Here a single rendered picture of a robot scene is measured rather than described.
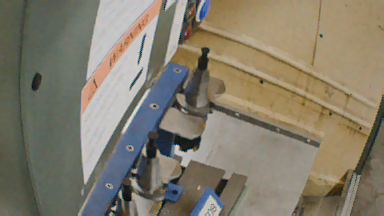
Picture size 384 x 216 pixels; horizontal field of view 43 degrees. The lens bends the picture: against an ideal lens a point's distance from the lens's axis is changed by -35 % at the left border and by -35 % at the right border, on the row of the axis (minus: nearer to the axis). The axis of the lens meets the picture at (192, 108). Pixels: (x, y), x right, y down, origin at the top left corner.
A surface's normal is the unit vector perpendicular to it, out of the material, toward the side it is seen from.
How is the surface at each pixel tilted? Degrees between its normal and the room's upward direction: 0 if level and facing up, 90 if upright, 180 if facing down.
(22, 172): 90
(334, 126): 90
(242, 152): 24
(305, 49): 90
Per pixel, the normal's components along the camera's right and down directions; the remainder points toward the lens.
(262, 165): 0.00, -0.44
